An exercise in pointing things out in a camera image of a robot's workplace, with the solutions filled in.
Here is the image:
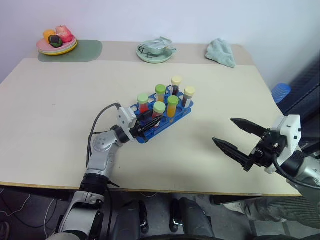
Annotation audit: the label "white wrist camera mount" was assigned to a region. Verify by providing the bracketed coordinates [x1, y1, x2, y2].
[117, 105, 139, 144]
[264, 114, 302, 175]

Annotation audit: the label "brown tube cream cap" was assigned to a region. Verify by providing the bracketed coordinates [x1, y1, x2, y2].
[181, 85, 196, 109]

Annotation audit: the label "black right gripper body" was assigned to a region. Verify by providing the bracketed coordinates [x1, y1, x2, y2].
[241, 128, 284, 172]

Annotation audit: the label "blue test tube rack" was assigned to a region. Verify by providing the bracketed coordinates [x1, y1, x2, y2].
[129, 84, 196, 145]

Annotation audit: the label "grey green trouser leg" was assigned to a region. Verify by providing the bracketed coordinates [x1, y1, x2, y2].
[243, 196, 320, 224]

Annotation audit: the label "green placemat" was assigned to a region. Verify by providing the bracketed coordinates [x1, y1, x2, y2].
[37, 39, 104, 64]

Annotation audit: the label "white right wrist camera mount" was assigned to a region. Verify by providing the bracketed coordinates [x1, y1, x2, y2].
[264, 114, 302, 175]

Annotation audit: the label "black padded chair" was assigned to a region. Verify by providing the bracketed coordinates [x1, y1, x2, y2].
[276, 59, 320, 153]

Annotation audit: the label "light teal cloth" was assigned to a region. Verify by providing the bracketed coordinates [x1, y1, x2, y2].
[205, 37, 237, 69]

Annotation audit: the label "red tube green cap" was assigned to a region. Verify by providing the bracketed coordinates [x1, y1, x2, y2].
[137, 92, 150, 114]
[152, 101, 167, 127]

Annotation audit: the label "dark grey rounded shell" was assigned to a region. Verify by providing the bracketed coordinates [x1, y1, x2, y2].
[114, 199, 151, 240]
[169, 196, 216, 239]

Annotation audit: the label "crumpled silver plastic bag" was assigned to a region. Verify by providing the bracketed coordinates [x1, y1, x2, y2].
[138, 36, 174, 52]

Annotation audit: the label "pink toy food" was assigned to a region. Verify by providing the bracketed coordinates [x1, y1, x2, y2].
[55, 25, 74, 44]

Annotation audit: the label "light green bowl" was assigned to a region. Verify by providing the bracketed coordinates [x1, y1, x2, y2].
[139, 44, 179, 56]

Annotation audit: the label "yellow plate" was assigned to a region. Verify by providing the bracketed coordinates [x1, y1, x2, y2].
[38, 39, 79, 57]

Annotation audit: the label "dark green brown toy food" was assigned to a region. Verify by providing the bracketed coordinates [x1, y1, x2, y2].
[48, 34, 64, 49]

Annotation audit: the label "dark tube cream cap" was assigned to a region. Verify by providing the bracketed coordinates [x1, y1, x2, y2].
[170, 75, 183, 98]

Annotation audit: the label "light green plate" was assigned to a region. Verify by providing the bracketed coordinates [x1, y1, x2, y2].
[135, 46, 174, 64]

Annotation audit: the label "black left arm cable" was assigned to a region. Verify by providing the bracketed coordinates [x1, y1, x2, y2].
[85, 102, 122, 171]

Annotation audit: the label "orange toy fruit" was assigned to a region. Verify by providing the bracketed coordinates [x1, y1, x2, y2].
[42, 29, 57, 41]

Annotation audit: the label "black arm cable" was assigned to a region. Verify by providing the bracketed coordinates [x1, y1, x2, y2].
[272, 151, 320, 189]
[85, 102, 122, 171]

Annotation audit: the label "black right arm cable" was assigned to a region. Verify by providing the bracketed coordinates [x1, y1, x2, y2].
[272, 151, 320, 189]

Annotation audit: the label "yellow tube green cap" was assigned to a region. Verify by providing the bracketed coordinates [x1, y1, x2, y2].
[166, 95, 180, 124]

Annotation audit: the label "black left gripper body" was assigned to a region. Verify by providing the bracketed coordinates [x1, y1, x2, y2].
[129, 112, 151, 142]

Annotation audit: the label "orange tube green cap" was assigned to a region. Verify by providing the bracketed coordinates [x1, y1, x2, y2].
[154, 84, 167, 103]

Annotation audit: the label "white shoe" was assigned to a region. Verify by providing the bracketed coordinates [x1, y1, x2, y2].
[228, 201, 250, 215]

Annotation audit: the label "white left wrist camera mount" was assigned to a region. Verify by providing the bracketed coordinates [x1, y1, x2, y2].
[117, 105, 139, 144]

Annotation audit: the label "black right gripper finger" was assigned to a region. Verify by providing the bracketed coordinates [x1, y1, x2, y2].
[230, 117, 267, 138]
[212, 136, 251, 168]

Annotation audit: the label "blue bottle cap object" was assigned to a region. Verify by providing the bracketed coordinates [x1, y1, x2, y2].
[271, 82, 292, 102]

